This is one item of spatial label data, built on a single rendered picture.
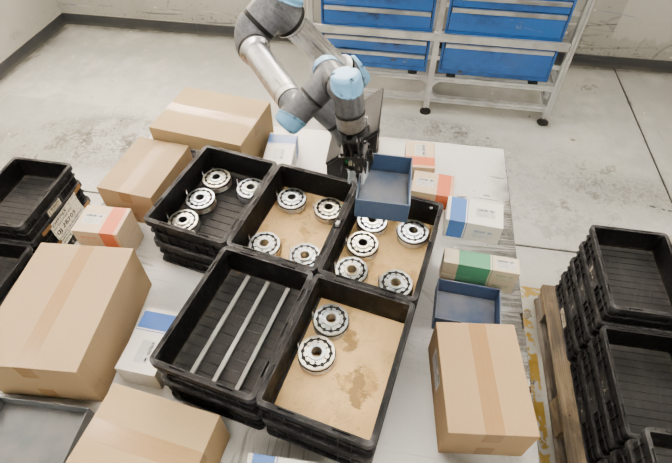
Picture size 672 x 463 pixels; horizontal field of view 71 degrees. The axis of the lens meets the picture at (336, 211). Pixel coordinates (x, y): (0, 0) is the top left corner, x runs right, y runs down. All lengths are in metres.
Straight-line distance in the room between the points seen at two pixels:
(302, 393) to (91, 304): 0.65
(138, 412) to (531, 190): 2.51
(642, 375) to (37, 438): 1.98
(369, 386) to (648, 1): 3.71
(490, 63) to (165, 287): 2.51
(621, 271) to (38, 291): 2.08
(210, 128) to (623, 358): 1.81
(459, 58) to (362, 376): 2.47
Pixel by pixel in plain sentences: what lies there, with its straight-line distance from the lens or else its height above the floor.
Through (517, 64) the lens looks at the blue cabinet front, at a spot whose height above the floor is 0.43.
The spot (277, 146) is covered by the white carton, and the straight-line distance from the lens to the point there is 2.00.
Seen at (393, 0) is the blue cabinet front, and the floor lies 0.79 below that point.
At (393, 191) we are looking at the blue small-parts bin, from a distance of 1.42.
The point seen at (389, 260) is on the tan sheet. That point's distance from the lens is 1.54.
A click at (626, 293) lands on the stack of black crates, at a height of 0.49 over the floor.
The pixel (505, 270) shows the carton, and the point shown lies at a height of 0.82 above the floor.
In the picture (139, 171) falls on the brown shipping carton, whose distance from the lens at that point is 1.92.
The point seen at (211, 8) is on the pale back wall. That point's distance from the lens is 4.55.
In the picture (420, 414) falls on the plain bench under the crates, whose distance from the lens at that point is 1.46.
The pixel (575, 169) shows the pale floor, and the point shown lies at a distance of 3.42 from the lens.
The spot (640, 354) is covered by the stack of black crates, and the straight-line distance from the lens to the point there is 2.19.
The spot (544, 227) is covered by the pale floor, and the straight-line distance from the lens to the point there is 2.96.
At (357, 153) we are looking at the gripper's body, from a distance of 1.23.
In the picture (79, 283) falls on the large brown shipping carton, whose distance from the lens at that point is 1.59.
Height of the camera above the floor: 2.06
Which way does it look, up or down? 48 degrees down
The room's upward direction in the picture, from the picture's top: straight up
